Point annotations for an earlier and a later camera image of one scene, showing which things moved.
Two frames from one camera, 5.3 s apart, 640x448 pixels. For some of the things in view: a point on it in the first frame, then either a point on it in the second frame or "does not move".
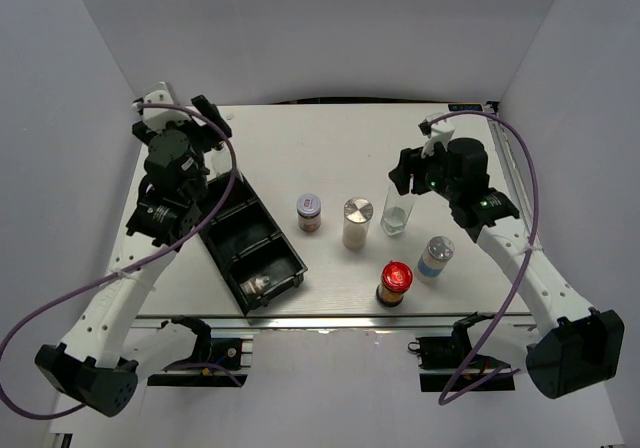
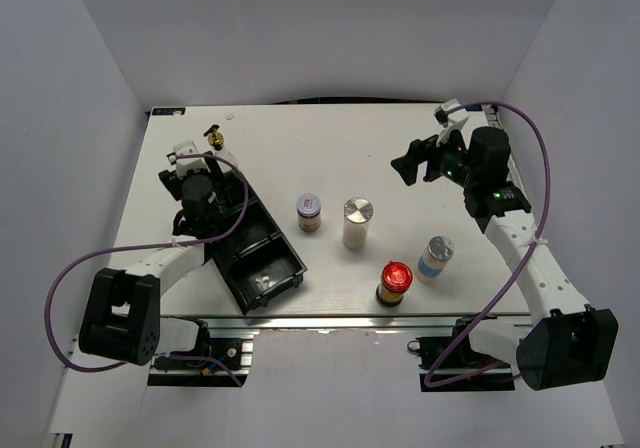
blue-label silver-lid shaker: [434, 258] does not move
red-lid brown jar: [396, 278] does not move
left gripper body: [202, 138] to [172, 183]
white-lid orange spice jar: [308, 208] does not move
